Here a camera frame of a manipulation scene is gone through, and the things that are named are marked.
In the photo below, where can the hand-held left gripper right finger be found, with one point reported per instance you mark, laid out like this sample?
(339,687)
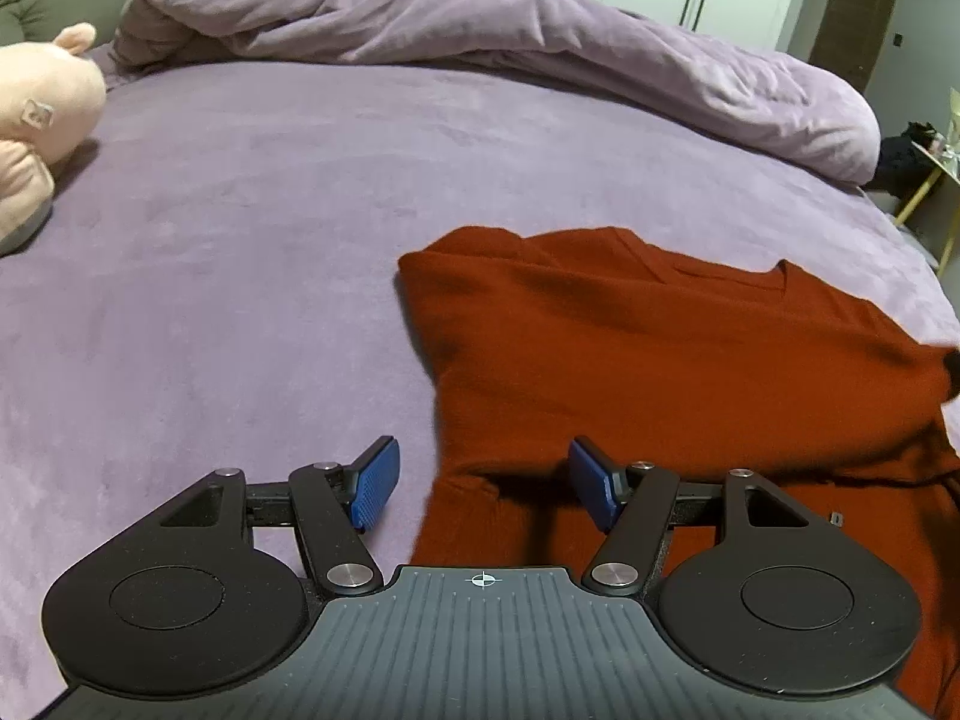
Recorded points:
(592,484)

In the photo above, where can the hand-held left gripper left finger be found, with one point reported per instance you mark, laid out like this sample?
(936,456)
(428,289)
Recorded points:
(375,484)

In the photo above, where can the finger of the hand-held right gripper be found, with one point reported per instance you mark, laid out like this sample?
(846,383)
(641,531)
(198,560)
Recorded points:
(953,375)

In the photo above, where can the red knitted sweater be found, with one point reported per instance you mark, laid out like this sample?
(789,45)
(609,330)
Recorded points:
(637,360)

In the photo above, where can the small side table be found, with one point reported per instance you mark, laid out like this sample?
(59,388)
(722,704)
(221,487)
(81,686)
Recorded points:
(937,161)

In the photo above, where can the black bag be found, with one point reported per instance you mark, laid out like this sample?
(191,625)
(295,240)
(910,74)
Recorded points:
(904,157)

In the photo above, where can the purple bed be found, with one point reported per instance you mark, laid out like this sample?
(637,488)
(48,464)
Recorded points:
(225,240)

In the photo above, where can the brown wooden pillar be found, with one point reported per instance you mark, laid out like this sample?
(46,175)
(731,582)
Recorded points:
(859,7)

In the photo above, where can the purple duvet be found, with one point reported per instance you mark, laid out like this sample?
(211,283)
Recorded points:
(465,22)

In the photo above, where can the pink plush toy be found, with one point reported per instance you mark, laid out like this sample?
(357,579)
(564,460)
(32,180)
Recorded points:
(45,105)

